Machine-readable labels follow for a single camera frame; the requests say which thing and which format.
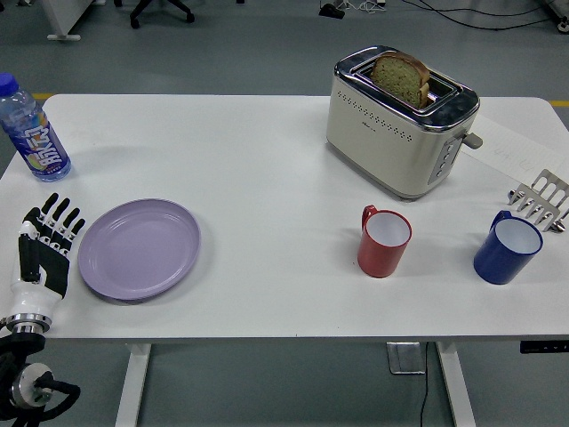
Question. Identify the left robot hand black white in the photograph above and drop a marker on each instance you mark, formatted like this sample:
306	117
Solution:
42	262

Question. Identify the purple plate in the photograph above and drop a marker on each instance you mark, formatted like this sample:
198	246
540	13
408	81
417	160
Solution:
138	251

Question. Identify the blue labelled drink bottle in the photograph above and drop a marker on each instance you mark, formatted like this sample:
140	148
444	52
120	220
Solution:
40	142

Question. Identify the white table leg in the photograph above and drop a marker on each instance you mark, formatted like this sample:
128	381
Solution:
455	382
133	382

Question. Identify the white desk foot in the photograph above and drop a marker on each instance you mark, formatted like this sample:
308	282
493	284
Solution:
62	18

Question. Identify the black office chair base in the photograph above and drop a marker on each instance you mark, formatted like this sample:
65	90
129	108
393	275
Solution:
151	8

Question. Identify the red mug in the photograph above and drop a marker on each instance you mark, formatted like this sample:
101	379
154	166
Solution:
378	258

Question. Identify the cream and chrome toaster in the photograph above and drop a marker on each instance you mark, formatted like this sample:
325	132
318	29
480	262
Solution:
391	151

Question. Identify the silver box under table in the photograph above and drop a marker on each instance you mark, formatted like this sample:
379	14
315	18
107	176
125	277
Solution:
404	358

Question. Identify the black device on floor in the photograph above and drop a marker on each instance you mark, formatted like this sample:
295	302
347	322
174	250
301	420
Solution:
331	10

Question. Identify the large brown bread slice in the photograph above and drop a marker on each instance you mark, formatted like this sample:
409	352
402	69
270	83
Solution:
398	80

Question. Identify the small bread slice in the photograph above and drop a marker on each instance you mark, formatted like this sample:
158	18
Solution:
427	94

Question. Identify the blue mug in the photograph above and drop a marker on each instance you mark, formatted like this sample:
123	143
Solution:
498	262

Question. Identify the white paper sheet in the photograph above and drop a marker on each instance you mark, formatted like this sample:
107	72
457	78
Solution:
511	147

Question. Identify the black table control panel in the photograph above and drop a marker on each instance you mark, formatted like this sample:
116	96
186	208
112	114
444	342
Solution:
544	347

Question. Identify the silver metal toast rack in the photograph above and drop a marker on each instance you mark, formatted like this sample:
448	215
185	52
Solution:
547	191

